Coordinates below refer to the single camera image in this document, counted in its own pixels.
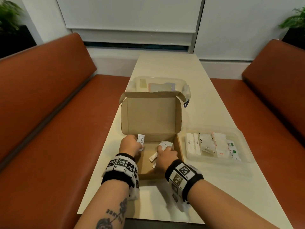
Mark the person's left hand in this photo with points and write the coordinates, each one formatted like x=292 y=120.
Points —
x=129 y=145

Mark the person's right hand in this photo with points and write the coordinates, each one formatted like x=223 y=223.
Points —
x=166 y=158

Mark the brown cardboard box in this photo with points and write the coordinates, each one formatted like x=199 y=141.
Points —
x=150 y=112

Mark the clear compartment tray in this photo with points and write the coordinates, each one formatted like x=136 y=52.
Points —
x=245 y=150

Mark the person's left forearm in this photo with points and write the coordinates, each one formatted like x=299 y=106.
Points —
x=104 y=205

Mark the person's right forearm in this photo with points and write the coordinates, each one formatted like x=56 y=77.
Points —
x=224 y=207

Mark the clear lidded plastic container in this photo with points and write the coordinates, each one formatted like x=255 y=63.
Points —
x=157 y=83

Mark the white roller blind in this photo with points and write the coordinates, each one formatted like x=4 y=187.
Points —
x=128 y=14

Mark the green leafy plant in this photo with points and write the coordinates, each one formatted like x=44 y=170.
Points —
x=294 y=20
x=9 y=16

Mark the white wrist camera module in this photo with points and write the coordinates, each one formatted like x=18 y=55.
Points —
x=177 y=200
x=134 y=193

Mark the grey window frame post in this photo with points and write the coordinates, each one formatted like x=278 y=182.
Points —
x=199 y=21

